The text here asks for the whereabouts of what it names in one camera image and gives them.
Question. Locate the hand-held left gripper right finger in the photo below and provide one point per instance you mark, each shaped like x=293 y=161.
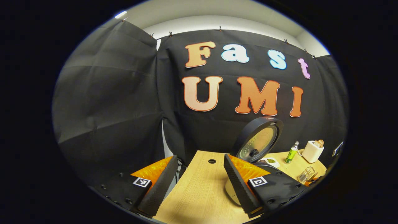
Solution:
x=238 y=186

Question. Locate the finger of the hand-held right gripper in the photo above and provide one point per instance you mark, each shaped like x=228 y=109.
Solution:
x=311 y=182

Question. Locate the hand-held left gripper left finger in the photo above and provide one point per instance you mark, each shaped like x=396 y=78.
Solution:
x=160 y=186

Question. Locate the black rice cooker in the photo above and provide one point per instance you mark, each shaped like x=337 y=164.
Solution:
x=245 y=133

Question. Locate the white toaster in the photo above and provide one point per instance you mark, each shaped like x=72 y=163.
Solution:
x=311 y=153

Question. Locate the green drink bottle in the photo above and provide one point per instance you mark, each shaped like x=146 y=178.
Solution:
x=291 y=154

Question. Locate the white divided grain tray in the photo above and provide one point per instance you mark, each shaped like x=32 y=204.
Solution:
x=271 y=161

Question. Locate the black backdrop cloth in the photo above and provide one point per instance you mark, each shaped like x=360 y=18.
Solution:
x=108 y=93

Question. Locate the ceiling light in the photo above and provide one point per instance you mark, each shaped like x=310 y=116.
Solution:
x=121 y=14

